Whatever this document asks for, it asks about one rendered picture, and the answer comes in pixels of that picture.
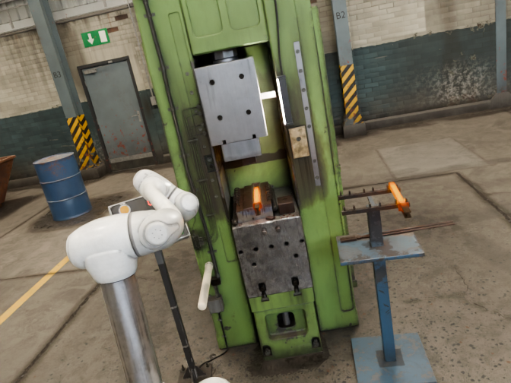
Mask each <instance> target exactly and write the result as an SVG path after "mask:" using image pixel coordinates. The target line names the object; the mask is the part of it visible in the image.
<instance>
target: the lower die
mask: <svg viewBox="0 0 511 383"><path fill-rule="evenodd" d="M256 183H258V184H259V194H260V202H261V203H262V209H261V215H258V216H256V210H254V208H253V204H254V188H253V184H256ZM267 183H268V182H262V183H260V182H255V183H252V184H251V185H247V186H244V188H241V189H240V206H239V205H238V203H236V216H237V219H238V223H242V222H246V221H251V220H253V218H254V220H258V219H263V218H266V217H268V216H274V214H273V210H272V204H271V199H268V201H267V199H266V197H267V196H268V195H270V194H267V196H266V191H265V184H267Z"/></svg>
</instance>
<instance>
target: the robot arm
mask: <svg viewBox="0 0 511 383"><path fill-rule="evenodd" d="M133 185H134V187H135V188H136V190H137V191H138V192H139V193H140V194H141V195H142V196H143V198H144V199H146V200H147V201H149V202H150V203H151V204H152V205H153V207H154V208H155V209H156V210H143V211H136V212H131V213H127V214H115V215H111V216H108V217H102V218H99V219H96V220H92V221H91V222H89V223H86V224H84V225H83V226H81V227H79V228H78V229H76V230H75V231H74V232H73V233H72V234H70V235H69V236H68V239H67V242H66V252H67V256H68V259H69V261H70V262H71V263H72V264H73V265H74V266H75V267H78V268H80V269H82V270H84V269H86V270H87V271H88V273H89V274H90V275H91V276H92V278H93V279H94V280H95V281H96V282H97V283H100V287H101V290H102V294H103V298H104V302H105V304H106V310H107V313H108V316H109V321H110V324H111V327H112V330H113V333H114V337H115V340H116V345H117V348H118V351H119V356H120V359H121V363H122V367H123V371H124V374H125V379H126V382H127V383H164V382H163V380H162V378H161V374H160V369H159V365H158V362H157V357H156V353H155V350H154V345H153V342H152V339H151V333H150V330H149V327H148V321H147V318H146V314H145V311H144V306H143V303H142V300H141V294H140V291H139V288H138V282H137V279H136V276H135V272H136V270H137V267H138V257H141V256H144V255H149V254H151V253H153V252H157V251H160V250H163V249H165V248H169V247H170V246H172V245H173V244H174V243H175V242H176V241H177V240H178V239H179V238H180V236H181V235H182V234H183V230H184V223H186V222H189V221H190V220H191V219H192V218H193V217H194V216H195V215H196V214H197V212H198V206H199V202H198V199H197V197H196V196H195V195H194V194H192V193H190V192H187V191H183V190H181V189H179V188H177V187H176V186H175V185H174V184H172V183H171V182H170V181H168V180H167V179H165V178H164V177H163V176H161V175H159V174H157V173H156V172H154V171H151V170H148V169H143V170H140V171H139V172H137V173H136V175H135V177H134V179H133ZM199 383H229V381H227V380H226V379H224V378H218V377H212V378H206V379H205V380H203V381H200V382H199Z"/></svg>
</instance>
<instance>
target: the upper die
mask: <svg viewBox="0 0 511 383"><path fill-rule="evenodd" d="M252 136H253V139H249V140H244V141H238V142H233V143H229V144H226V140H224V144H222V145H221V148H222V151H223V155H224V162H229V161H233V160H240V159H245V158H249V157H256V156H260V155H262V151H261V145H260V140H259V138H256V135H252Z"/></svg>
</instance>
